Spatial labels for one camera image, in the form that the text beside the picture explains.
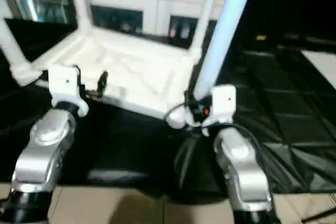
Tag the white plastic table top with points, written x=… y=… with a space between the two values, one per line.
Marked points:
x=136 y=72

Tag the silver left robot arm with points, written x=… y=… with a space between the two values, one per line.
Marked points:
x=44 y=150

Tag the black work mat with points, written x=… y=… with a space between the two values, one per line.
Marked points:
x=283 y=108

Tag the small yellow tag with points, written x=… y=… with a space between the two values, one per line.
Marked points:
x=261 y=38

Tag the white flat board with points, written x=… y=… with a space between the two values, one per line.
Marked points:
x=323 y=66

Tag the black folding stand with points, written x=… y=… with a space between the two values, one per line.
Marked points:
x=320 y=216

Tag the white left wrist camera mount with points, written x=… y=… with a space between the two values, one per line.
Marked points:
x=65 y=85

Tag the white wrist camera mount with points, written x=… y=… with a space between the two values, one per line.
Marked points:
x=223 y=100
x=65 y=85

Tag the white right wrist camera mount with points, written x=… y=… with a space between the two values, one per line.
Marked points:
x=223 y=100

